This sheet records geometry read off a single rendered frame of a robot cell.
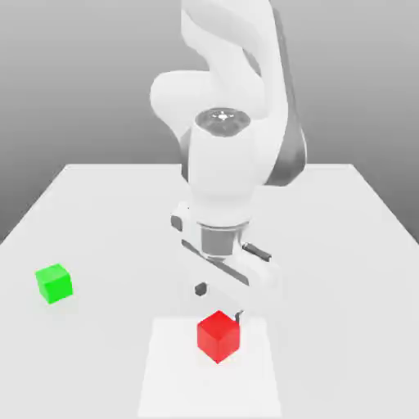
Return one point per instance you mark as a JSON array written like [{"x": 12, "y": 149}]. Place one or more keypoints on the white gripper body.
[{"x": 248, "y": 288}]

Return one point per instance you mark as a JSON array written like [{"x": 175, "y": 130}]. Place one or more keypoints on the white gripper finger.
[
  {"x": 200, "y": 289},
  {"x": 239, "y": 316}
]

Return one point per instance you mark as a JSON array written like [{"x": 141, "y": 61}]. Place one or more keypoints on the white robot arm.
[{"x": 219, "y": 170}]

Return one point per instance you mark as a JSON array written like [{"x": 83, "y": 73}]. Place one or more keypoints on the small red cube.
[{"x": 217, "y": 337}]

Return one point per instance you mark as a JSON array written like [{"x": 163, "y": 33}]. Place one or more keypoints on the small green cube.
[{"x": 54, "y": 284}]

